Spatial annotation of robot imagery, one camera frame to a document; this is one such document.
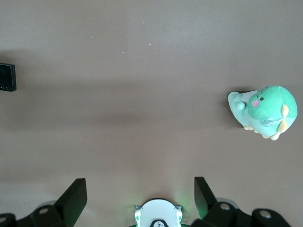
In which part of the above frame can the green dinosaur plush toy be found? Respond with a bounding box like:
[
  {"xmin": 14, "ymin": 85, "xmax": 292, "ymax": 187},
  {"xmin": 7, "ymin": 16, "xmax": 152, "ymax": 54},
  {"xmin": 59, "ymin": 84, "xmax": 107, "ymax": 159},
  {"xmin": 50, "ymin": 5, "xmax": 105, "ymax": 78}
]
[{"xmin": 227, "ymin": 85, "xmax": 298, "ymax": 141}]

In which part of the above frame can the brown table cover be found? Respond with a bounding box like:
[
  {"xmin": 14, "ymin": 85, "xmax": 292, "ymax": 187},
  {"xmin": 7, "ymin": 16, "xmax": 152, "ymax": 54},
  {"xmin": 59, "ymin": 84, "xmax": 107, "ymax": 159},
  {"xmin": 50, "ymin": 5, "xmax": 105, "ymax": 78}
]
[{"xmin": 0, "ymin": 0, "xmax": 303, "ymax": 227}]

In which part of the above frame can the black phone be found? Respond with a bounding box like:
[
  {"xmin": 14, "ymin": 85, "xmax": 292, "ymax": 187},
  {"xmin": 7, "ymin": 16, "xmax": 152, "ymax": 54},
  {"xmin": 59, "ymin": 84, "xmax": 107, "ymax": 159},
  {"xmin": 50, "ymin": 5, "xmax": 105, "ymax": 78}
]
[{"xmin": 0, "ymin": 62, "xmax": 17, "ymax": 92}]

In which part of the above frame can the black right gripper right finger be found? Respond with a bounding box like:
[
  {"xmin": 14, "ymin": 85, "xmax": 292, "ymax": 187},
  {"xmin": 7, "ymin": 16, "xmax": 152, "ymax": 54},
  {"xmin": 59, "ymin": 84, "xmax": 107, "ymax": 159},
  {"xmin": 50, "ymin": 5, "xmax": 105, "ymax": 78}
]
[{"xmin": 190, "ymin": 176, "xmax": 253, "ymax": 227}]

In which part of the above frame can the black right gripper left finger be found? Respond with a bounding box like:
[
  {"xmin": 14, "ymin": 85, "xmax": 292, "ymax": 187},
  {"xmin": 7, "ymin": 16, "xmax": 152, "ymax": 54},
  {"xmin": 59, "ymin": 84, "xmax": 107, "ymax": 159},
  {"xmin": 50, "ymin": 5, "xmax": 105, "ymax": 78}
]
[{"xmin": 16, "ymin": 178, "xmax": 88, "ymax": 227}]

